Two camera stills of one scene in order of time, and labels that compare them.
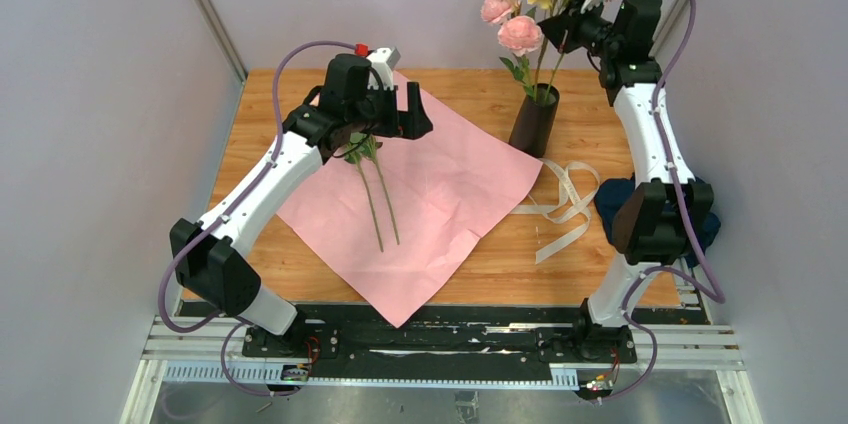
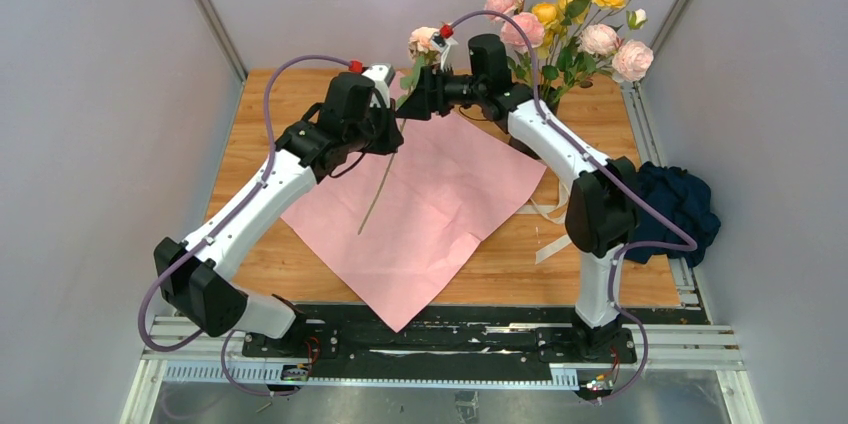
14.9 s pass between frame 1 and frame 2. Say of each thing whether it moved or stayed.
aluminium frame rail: stayed
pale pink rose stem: moved
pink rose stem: stayed
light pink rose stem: moved
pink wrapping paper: stayed
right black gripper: moved
